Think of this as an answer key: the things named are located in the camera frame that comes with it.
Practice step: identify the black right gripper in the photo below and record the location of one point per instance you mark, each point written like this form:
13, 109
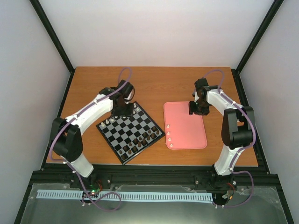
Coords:
191, 109

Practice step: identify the black and silver chessboard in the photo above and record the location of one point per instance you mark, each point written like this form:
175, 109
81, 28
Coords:
125, 133

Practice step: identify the black aluminium frame post right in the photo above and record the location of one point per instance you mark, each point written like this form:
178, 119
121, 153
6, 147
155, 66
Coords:
275, 6

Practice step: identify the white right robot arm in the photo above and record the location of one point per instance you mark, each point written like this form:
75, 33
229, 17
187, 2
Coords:
237, 132

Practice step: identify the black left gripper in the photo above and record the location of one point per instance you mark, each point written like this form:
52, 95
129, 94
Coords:
129, 114

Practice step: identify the black aluminium frame post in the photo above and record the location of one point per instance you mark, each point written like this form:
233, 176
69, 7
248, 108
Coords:
275, 6
52, 34

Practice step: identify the pink plastic tray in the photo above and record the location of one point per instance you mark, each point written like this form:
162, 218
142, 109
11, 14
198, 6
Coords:
187, 131

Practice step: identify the black aluminium frame post left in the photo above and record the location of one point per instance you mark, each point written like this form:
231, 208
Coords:
52, 34

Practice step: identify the light blue cable duct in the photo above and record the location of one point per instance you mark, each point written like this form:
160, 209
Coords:
126, 196

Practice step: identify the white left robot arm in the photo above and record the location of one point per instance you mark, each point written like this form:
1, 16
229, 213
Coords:
66, 134

